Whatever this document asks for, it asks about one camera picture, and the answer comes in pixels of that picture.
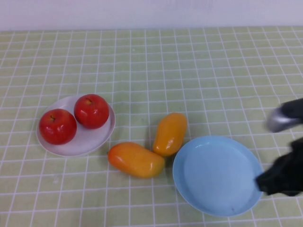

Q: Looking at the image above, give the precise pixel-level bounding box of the red apple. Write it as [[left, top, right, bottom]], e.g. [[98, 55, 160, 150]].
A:
[[39, 108, 78, 145], [73, 94, 110, 130]]

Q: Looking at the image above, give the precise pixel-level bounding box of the green checked tablecloth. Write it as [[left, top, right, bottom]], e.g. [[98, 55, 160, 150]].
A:
[[0, 26, 303, 227]]

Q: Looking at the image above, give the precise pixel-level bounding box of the white plate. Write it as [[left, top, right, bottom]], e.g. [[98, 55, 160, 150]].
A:
[[36, 94, 116, 157]]

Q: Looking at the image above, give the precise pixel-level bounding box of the light blue plate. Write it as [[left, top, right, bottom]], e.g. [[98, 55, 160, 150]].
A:
[[172, 135, 265, 217]]

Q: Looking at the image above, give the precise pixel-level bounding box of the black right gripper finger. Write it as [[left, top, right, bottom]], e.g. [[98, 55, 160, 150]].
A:
[[255, 163, 282, 196], [267, 175, 294, 197]]

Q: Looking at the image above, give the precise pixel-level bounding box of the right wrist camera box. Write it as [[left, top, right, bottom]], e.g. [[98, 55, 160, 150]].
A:
[[265, 98, 303, 133]]

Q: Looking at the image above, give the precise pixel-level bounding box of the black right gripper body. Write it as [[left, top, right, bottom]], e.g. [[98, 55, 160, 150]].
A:
[[274, 137, 303, 197]]

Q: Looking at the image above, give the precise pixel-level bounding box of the orange mango with reddish end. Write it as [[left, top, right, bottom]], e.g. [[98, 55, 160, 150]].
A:
[[107, 141, 165, 179]]

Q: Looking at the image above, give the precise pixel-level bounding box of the yellow orange mango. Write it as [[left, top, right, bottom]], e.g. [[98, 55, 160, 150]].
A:
[[152, 113, 188, 157]]

